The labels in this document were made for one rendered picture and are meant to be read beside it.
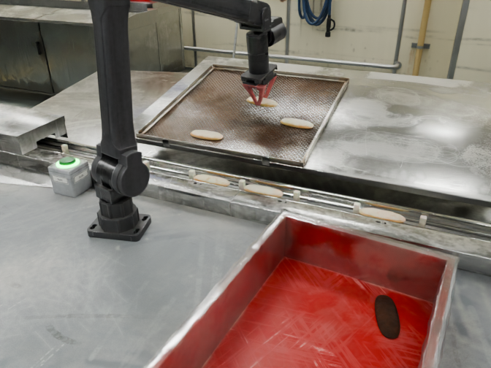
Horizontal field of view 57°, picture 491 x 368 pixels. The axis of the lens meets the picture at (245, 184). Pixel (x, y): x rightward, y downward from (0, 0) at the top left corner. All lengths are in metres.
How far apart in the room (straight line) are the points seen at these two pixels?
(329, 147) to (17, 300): 0.80
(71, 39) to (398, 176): 3.38
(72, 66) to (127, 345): 3.57
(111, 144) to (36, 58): 3.56
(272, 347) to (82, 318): 0.33
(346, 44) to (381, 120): 3.45
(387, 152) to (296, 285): 0.49
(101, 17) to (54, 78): 3.51
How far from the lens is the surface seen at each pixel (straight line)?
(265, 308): 0.82
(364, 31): 4.72
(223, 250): 0.95
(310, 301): 0.84
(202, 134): 1.28
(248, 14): 1.17
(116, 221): 1.00
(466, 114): 1.43
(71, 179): 1.19
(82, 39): 4.05
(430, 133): 1.31
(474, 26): 4.34
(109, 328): 0.82
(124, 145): 0.95
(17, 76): 4.73
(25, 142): 1.41
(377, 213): 1.03
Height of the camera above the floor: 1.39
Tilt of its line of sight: 29 degrees down
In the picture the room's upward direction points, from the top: straight up
